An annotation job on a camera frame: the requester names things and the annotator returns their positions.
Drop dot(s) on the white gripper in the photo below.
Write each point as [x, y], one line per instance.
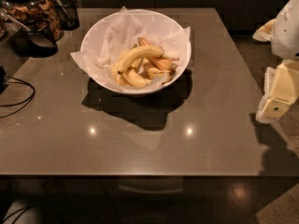
[286, 32]

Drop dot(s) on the yellow banana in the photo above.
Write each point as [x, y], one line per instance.
[125, 61]
[134, 79]

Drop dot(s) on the right brownish banana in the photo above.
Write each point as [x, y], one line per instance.
[165, 64]

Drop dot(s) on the white paper liner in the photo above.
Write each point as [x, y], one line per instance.
[144, 67]

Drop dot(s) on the black mesh pen holder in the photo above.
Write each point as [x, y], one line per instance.
[67, 13]

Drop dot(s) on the black mesh cup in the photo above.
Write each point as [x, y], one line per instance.
[38, 42]

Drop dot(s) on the glass jar with snacks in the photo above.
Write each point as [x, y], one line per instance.
[29, 10]

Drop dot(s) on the silver spoon handle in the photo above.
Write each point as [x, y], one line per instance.
[8, 17]

